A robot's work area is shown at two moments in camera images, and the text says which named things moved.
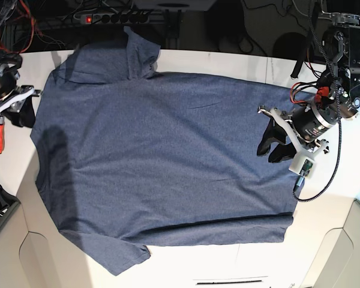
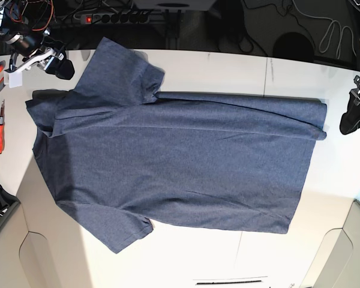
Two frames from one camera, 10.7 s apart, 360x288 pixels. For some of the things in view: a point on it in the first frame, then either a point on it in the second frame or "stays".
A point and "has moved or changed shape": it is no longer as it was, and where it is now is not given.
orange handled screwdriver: x=0 y=135 stays
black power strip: x=117 y=18 stays
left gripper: x=21 y=113 -> x=48 y=61
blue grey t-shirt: x=128 y=159 has moved or changed shape
